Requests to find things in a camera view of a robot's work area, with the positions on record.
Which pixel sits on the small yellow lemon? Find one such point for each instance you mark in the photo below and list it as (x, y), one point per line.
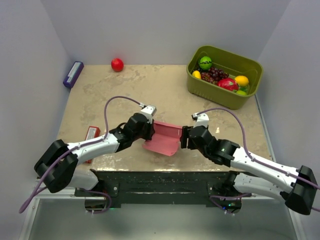
(196, 74)

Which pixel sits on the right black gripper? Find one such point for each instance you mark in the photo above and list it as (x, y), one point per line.
(183, 138)

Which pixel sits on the red dragon fruit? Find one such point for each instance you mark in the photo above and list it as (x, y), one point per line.
(228, 84)

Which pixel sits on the red box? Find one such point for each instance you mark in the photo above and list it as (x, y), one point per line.
(92, 132)

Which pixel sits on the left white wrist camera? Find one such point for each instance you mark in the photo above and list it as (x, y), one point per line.
(148, 111)

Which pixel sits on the aluminium frame rail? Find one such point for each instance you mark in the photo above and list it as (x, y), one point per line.
(62, 216)

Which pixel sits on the green plastic basket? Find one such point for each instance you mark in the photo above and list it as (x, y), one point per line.
(230, 63)

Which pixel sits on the red apple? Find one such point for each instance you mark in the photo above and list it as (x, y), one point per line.
(117, 65)

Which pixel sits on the pink paper box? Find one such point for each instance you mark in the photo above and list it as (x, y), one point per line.
(165, 140)

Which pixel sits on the purple grapes bunch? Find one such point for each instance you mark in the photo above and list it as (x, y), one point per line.
(213, 75)

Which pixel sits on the yellow orange fruit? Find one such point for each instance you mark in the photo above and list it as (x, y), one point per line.
(241, 80)

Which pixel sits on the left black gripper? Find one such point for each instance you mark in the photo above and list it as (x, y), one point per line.
(150, 132)

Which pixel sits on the purple box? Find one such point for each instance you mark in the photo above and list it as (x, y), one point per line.
(73, 74)

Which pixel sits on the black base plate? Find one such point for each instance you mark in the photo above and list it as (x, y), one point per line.
(209, 188)

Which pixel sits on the small green fruit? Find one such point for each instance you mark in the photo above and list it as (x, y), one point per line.
(241, 92)

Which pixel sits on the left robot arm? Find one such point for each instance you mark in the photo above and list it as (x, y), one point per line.
(57, 166)

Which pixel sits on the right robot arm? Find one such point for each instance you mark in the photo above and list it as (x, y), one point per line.
(297, 187)

